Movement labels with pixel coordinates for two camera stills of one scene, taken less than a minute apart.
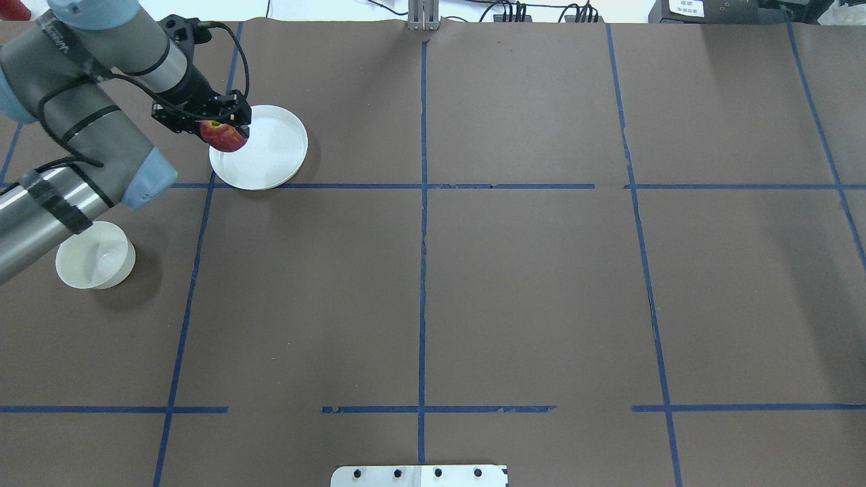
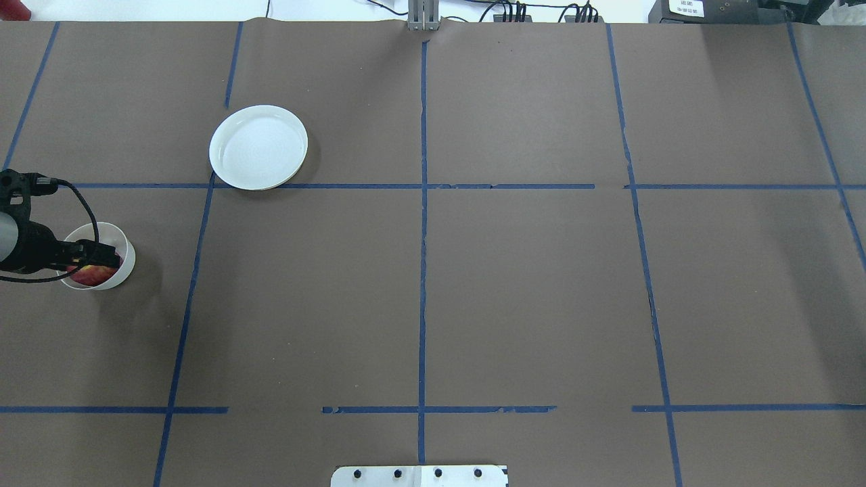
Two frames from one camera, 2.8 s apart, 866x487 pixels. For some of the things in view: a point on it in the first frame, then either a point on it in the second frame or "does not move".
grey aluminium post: (423, 15) does not move
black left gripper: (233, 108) → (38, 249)
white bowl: (101, 256) does not move
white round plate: (275, 155) does not move
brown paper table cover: (600, 254) does not move
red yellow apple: (221, 137) → (92, 275)
